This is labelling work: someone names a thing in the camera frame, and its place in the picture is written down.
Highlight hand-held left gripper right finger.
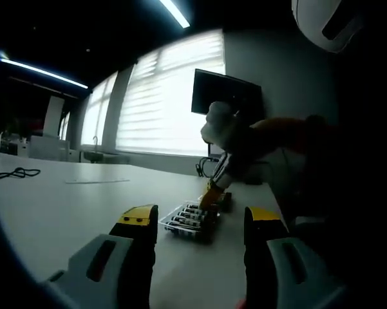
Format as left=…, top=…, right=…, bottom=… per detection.
left=243, top=206, right=348, bottom=309

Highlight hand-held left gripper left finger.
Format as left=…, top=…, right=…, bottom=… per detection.
left=39, top=203, right=159, bottom=309

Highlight group of brown bottles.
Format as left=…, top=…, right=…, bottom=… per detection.
left=158, top=200, right=225, bottom=245

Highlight large white window blind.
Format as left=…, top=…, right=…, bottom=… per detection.
left=115, top=30, right=226, bottom=158

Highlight long white ruler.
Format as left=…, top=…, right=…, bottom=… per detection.
left=65, top=178, right=131, bottom=185

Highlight metal sink with faucet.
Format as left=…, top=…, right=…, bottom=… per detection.
left=82, top=135, right=130, bottom=164

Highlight ceiling light strip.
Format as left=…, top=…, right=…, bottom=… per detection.
left=159, top=0, right=191, bottom=29
left=0, top=56, right=89, bottom=90

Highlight medium white window blind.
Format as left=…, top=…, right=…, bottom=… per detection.
left=80, top=71, right=119, bottom=149

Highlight grey low cabinet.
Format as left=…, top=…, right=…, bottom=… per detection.
left=28, top=135, right=81, bottom=162

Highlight white chest-worn device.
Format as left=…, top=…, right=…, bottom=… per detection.
left=291, top=0, right=365, bottom=54

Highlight narrow white window blind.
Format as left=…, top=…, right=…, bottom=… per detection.
left=59, top=111, right=71, bottom=142

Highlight white pillar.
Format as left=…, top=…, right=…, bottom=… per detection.
left=44, top=95, right=65, bottom=138

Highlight tangled black cables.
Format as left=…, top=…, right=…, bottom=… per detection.
left=195, top=156, right=220, bottom=178

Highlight black wall monitor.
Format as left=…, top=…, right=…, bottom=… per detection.
left=191, top=68, right=264, bottom=117

